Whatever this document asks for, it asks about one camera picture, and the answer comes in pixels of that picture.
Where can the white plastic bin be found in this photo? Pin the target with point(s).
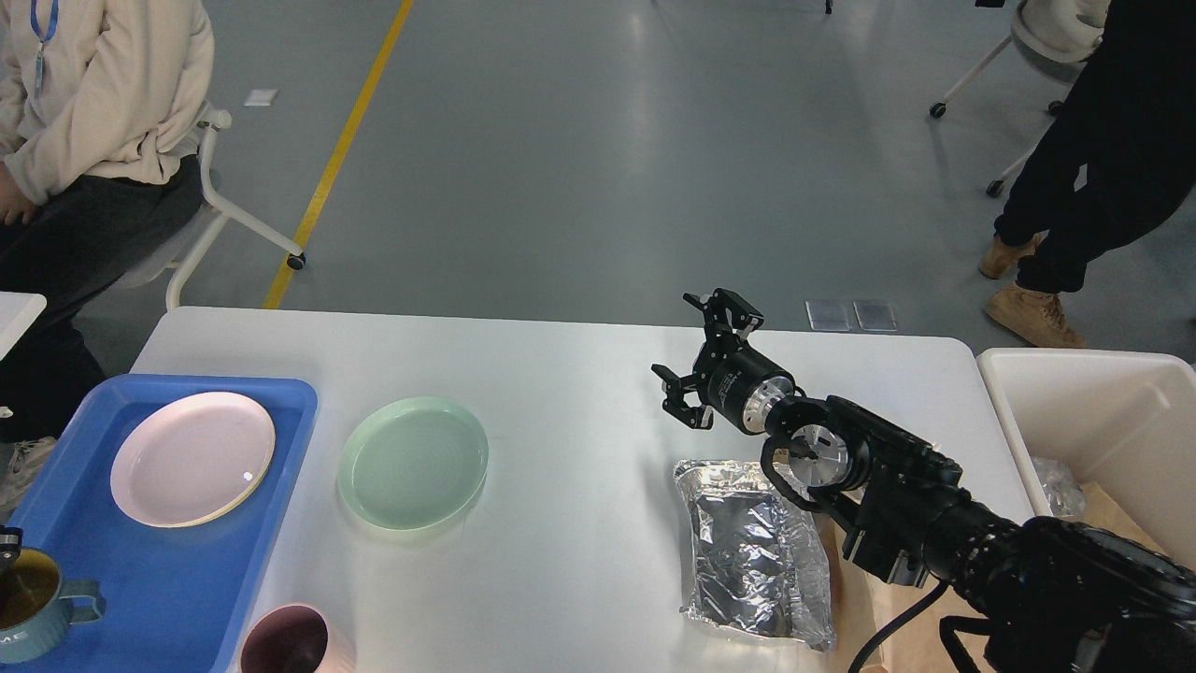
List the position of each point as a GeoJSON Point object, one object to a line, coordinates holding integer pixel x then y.
{"type": "Point", "coordinates": [1122, 420]}

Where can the white chair near person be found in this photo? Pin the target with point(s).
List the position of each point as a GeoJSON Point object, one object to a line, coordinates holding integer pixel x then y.
{"type": "Point", "coordinates": [181, 254]}

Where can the person in cream sweater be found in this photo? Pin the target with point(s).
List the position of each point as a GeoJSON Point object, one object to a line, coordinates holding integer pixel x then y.
{"type": "Point", "coordinates": [99, 99]}

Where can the green ceramic plate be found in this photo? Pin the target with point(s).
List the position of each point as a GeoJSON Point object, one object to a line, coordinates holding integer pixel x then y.
{"type": "Point", "coordinates": [413, 464]}

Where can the right floor socket plate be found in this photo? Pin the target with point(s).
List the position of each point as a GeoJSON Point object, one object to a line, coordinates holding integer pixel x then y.
{"type": "Point", "coordinates": [875, 316]}

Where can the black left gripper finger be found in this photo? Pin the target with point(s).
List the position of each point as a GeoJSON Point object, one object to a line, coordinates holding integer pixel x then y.
{"type": "Point", "coordinates": [11, 543]}

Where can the dark green ceramic mug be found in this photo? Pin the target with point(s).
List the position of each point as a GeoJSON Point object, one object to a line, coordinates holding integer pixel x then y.
{"type": "Point", "coordinates": [39, 606]}

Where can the blue plastic tray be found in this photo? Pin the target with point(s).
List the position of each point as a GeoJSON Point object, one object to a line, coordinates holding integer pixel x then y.
{"type": "Point", "coordinates": [176, 599]}

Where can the person in black clothes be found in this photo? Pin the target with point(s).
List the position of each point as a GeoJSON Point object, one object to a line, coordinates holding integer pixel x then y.
{"type": "Point", "coordinates": [1120, 158]}

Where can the brown boot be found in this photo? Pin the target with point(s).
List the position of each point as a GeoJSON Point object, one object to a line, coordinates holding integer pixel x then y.
{"type": "Point", "coordinates": [1001, 259]}
{"type": "Point", "coordinates": [1037, 318]}

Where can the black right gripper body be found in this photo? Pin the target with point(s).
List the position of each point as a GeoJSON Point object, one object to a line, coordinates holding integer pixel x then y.
{"type": "Point", "coordinates": [743, 386]}

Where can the white office chair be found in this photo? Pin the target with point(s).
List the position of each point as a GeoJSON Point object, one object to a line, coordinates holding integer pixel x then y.
{"type": "Point", "coordinates": [1056, 38]}

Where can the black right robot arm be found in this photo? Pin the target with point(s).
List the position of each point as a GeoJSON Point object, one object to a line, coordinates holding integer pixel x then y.
{"type": "Point", "coordinates": [1048, 595]}

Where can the silver foil bag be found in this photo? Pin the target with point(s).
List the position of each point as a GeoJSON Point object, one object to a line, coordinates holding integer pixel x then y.
{"type": "Point", "coordinates": [758, 566]}

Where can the left floor socket plate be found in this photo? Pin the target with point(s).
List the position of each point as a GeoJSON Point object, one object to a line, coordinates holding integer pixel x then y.
{"type": "Point", "coordinates": [828, 316]}

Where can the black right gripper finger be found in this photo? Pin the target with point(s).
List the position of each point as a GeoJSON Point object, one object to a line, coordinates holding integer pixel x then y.
{"type": "Point", "coordinates": [675, 391]}
{"type": "Point", "coordinates": [728, 319]}

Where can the floor socket plate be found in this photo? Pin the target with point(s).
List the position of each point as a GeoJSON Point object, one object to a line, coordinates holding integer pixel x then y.
{"type": "Point", "coordinates": [875, 316]}
{"type": "Point", "coordinates": [828, 316]}

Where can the pink ceramic mug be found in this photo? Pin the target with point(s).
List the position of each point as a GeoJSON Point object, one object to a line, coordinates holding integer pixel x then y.
{"type": "Point", "coordinates": [296, 638]}

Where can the pink ceramic plate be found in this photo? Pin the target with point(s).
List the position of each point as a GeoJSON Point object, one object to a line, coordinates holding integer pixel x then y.
{"type": "Point", "coordinates": [194, 460]}

